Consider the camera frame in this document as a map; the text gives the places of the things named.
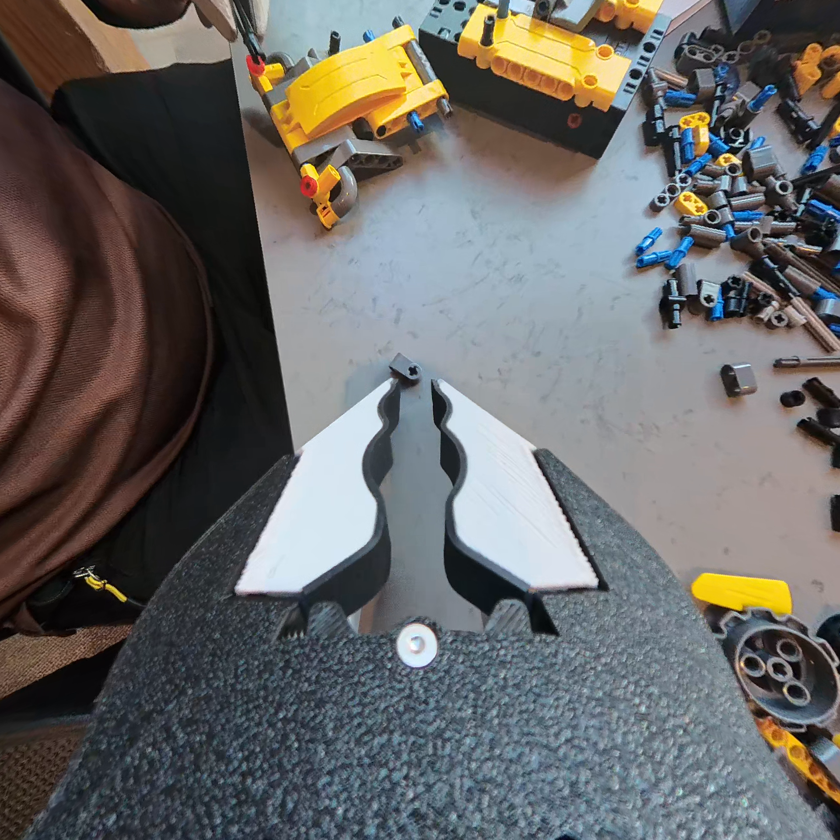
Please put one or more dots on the group of toy wheels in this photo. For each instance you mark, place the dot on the group of toy wheels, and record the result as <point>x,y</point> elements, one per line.
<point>741,636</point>

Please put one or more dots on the yellow curved panel piece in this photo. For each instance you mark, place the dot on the yellow curved panel piece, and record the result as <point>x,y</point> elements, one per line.
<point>741,590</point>

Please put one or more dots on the person's brown shirt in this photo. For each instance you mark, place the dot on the person's brown shirt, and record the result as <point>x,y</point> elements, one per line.
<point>98,328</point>

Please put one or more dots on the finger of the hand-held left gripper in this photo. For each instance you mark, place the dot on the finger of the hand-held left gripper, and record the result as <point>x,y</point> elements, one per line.
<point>220,16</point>

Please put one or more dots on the yellow grey toy vehicle assembly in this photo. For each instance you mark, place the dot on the yellow grey toy vehicle assembly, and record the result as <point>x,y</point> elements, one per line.
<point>348,85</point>

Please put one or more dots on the wooden panel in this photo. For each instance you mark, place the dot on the wooden panel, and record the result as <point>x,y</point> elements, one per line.
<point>52,39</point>

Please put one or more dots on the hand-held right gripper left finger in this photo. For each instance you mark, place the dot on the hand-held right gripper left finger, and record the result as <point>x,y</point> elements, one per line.
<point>308,518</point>

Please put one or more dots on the dark grey cross-hole piece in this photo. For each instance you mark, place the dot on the dark grey cross-hole piece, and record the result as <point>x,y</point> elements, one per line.
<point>407,369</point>

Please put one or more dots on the small dark grey block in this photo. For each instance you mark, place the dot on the small dark grey block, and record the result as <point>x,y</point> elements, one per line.
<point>738,380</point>

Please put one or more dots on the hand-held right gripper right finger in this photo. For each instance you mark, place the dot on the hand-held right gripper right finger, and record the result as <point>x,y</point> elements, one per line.
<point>518,518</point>

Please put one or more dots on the pile of small building pieces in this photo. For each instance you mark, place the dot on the pile of small building pieces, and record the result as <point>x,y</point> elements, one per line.
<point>754,197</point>

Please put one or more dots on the blue cardboard kit box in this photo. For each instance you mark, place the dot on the blue cardboard kit box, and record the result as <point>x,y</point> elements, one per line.
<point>741,13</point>

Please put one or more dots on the person's left forearm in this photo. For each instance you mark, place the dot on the person's left forearm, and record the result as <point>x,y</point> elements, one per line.
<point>144,10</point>

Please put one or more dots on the black battery box yellow beams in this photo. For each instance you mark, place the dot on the black battery box yellow beams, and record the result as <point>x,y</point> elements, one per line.
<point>525,52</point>

